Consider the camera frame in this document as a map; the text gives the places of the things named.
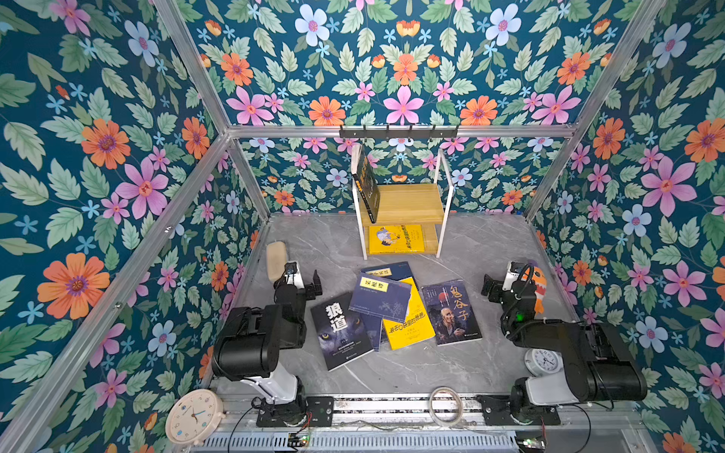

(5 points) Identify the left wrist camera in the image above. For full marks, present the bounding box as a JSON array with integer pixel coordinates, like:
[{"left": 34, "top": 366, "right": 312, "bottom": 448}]
[{"left": 282, "top": 262, "right": 305, "bottom": 290}]

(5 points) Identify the beige glasses case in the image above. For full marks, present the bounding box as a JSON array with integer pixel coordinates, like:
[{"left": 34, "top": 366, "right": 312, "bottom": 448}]
[{"left": 266, "top": 241, "right": 288, "bottom": 283}]

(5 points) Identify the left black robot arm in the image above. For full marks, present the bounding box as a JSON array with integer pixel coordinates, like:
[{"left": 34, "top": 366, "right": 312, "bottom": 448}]
[{"left": 211, "top": 273, "right": 323, "bottom": 425}]

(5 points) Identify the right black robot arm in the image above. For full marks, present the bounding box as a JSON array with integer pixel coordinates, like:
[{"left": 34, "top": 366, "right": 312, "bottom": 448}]
[{"left": 478, "top": 275, "right": 648, "bottom": 425}]

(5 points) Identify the navy book yellow label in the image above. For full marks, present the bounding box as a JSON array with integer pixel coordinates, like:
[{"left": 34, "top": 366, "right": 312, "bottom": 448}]
[{"left": 349, "top": 273, "right": 412, "bottom": 323}]

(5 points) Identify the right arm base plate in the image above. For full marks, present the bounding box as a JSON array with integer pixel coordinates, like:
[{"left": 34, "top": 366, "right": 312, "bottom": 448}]
[{"left": 475, "top": 394, "right": 561, "bottom": 427}]

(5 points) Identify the white alarm clock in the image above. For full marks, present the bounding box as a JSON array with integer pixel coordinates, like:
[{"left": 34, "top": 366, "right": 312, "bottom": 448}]
[{"left": 524, "top": 348, "right": 564, "bottom": 377}]

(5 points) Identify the navy book at back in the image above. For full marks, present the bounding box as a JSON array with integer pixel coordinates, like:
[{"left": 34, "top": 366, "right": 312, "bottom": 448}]
[{"left": 361, "top": 262, "right": 415, "bottom": 284}]

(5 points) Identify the yellow cartoon cover book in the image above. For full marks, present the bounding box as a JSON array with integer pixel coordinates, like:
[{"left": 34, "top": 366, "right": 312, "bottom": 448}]
[{"left": 383, "top": 277, "right": 435, "bottom": 350}]

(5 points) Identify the navy book underneath pile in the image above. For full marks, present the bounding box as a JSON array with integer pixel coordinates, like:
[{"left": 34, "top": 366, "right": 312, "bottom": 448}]
[{"left": 361, "top": 314, "right": 383, "bottom": 352}]

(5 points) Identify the black hook rail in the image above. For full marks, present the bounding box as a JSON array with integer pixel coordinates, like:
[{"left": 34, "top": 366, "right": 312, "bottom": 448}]
[{"left": 339, "top": 125, "right": 459, "bottom": 141}]

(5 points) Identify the clear tape roll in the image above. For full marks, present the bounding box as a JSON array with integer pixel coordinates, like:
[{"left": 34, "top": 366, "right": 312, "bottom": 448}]
[{"left": 427, "top": 386, "right": 464, "bottom": 428}]

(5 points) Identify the yellow book on lower shelf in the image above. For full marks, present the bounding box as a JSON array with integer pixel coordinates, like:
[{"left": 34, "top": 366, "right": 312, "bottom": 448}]
[{"left": 368, "top": 225, "right": 426, "bottom": 255}]

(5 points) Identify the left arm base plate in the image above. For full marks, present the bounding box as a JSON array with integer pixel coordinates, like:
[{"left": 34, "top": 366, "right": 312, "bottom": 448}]
[{"left": 256, "top": 396, "right": 335, "bottom": 428}]

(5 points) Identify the black wolf cover book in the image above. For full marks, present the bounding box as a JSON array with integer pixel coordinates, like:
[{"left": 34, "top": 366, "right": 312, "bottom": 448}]
[{"left": 311, "top": 293, "right": 374, "bottom": 371}]

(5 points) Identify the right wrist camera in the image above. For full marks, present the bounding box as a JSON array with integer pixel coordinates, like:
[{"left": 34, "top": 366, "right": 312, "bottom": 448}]
[{"left": 502, "top": 262, "right": 529, "bottom": 291}]

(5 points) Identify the beige round wall clock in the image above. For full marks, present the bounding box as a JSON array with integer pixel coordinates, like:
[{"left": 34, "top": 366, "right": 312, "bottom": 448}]
[{"left": 165, "top": 389, "right": 226, "bottom": 447}]

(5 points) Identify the dark old man cover book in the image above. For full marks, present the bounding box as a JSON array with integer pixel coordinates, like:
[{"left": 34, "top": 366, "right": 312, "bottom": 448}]
[{"left": 421, "top": 279, "right": 483, "bottom": 347}]

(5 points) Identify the orange shark plush toy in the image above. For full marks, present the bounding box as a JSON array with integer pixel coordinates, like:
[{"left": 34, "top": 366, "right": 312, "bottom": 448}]
[{"left": 522, "top": 264, "right": 548, "bottom": 314}]

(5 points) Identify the dark book leaning on shelf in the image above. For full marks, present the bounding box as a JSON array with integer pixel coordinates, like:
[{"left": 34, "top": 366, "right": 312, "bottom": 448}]
[{"left": 352, "top": 152, "right": 381, "bottom": 224}]

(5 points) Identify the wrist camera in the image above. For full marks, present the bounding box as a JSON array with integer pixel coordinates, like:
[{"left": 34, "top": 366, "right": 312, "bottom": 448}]
[
  {"left": 282, "top": 262, "right": 305, "bottom": 290},
  {"left": 502, "top": 262, "right": 529, "bottom": 291}
]

